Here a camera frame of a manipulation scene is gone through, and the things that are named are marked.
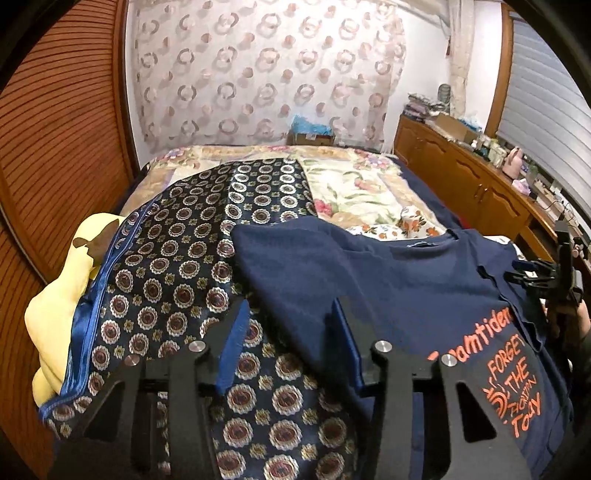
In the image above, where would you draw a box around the navy blue printed t-shirt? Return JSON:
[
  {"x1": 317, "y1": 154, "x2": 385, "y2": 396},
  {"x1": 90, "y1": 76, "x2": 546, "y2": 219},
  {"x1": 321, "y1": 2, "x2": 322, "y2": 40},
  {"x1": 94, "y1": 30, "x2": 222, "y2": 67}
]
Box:
[{"x1": 231, "y1": 217, "x2": 572, "y2": 477}]

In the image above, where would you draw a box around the navy circle-patterned folded garment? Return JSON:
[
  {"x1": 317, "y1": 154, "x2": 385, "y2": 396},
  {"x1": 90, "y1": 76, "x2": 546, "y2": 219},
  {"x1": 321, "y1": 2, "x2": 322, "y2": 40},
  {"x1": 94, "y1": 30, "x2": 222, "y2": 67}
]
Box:
[{"x1": 42, "y1": 158, "x2": 358, "y2": 479}]

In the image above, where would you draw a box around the wooden sideboard cabinet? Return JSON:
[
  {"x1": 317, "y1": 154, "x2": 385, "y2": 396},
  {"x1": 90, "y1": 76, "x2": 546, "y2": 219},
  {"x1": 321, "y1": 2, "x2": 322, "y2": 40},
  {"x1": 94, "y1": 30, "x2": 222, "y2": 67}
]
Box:
[{"x1": 394, "y1": 115, "x2": 557, "y2": 261}]

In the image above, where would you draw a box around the navy blue bed blanket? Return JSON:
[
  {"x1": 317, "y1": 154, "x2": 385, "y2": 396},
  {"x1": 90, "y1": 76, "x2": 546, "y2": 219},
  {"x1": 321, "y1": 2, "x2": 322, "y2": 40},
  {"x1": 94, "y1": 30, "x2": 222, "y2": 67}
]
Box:
[{"x1": 388, "y1": 155, "x2": 462, "y2": 229}]

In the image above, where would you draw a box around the pink kettle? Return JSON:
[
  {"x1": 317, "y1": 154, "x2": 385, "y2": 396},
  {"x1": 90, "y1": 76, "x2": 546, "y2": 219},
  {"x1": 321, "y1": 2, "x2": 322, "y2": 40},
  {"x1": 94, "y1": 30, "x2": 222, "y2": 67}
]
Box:
[{"x1": 502, "y1": 146, "x2": 523, "y2": 180}]

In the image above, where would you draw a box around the orange-fruit print white sheet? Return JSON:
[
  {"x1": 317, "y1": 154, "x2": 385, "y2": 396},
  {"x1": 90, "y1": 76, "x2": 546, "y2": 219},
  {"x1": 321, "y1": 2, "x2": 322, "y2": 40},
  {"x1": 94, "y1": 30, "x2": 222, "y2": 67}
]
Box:
[{"x1": 346, "y1": 207, "x2": 447, "y2": 241}]

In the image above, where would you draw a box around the flower-patterned bed quilt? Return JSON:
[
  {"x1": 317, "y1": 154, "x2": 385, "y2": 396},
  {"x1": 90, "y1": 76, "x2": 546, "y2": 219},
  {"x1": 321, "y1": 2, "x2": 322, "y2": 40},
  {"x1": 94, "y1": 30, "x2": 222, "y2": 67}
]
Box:
[{"x1": 121, "y1": 146, "x2": 448, "y2": 229}]

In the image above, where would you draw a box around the grey window roller blind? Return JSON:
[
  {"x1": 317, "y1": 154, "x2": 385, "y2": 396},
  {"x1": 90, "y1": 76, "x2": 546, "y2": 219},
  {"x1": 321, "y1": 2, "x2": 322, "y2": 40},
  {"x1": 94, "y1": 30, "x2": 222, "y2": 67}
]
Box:
[{"x1": 497, "y1": 14, "x2": 590, "y2": 215}]

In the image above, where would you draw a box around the yellow plush toy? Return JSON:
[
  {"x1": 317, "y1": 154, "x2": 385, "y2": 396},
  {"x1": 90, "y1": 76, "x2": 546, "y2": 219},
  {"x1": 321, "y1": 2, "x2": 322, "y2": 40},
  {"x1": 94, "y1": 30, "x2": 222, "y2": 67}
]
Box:
[{"x1": 24, "y1": 213, "x2": 125, "y2": 406}]

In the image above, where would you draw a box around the open cardboard box on cabinet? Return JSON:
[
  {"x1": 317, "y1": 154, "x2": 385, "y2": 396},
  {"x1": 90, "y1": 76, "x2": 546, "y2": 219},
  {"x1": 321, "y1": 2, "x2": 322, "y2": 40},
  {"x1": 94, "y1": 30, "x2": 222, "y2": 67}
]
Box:
[{"x1": 435, "y1": 112, "x2": 479, "y2": 144}]

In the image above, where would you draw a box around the cardboard box with blue cloth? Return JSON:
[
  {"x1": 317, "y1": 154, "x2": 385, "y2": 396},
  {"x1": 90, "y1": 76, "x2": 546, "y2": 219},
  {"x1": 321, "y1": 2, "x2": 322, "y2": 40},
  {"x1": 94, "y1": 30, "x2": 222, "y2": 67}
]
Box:
[{"x1": 287, "y1": 115, "x2": 335, "y2": 147}]

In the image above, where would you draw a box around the wooden louvred wardrobe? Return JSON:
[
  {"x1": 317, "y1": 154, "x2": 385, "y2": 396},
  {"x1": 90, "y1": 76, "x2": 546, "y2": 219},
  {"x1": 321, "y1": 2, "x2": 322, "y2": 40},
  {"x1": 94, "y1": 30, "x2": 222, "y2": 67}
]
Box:
[{"x1": 1, "y1": 1, "x2": 139, "y2": 479}]

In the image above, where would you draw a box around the circle-patterned wall cloth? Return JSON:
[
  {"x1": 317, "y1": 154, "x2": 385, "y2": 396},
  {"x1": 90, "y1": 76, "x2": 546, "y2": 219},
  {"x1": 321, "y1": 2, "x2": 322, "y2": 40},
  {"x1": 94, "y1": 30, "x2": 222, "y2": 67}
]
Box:
[{"x1": 129, "y1": 1, "x2": 406, "y2": 153}]

